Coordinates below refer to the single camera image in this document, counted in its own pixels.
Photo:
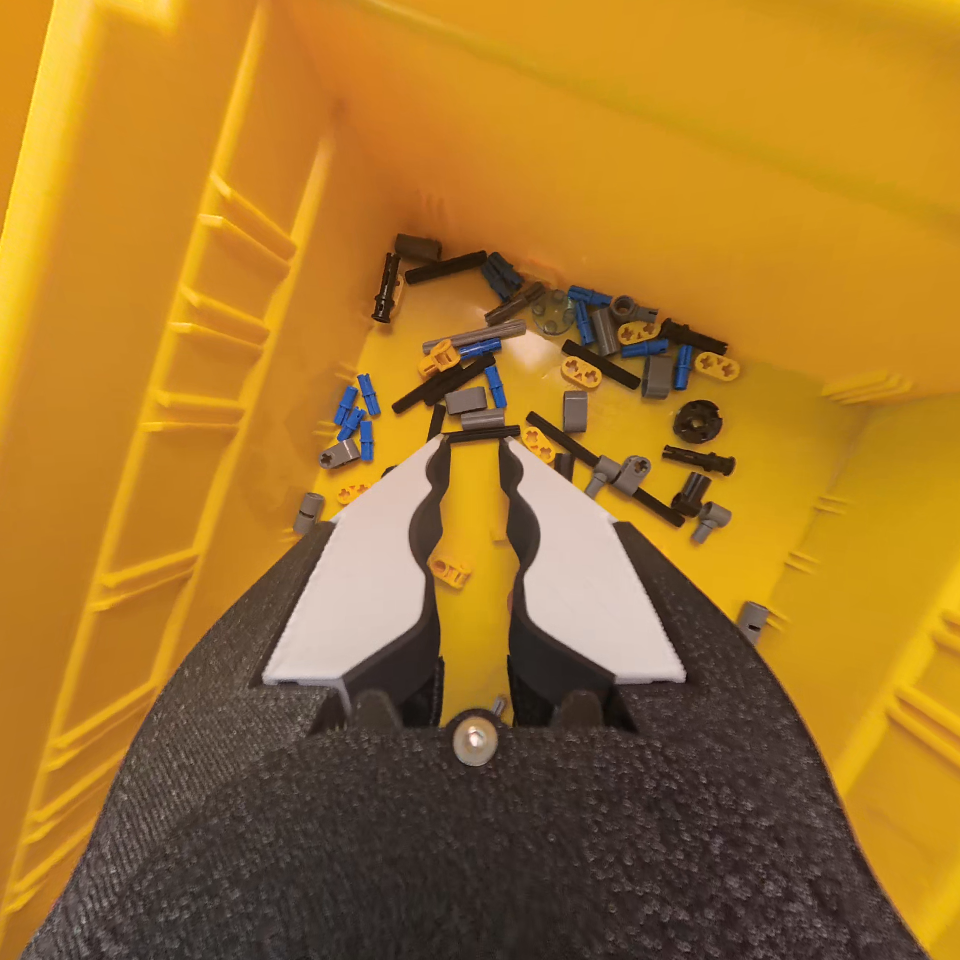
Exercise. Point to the dark lego pieces heap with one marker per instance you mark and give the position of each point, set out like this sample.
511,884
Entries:
575,411

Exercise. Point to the short black lego axle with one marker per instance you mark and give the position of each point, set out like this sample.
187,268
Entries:
480,433

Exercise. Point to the yellow plastic bin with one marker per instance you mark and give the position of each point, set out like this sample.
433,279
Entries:
637,150

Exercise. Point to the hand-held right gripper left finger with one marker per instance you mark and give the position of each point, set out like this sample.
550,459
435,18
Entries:
352,600

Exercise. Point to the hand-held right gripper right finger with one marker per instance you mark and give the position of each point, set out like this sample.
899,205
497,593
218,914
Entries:
592,600

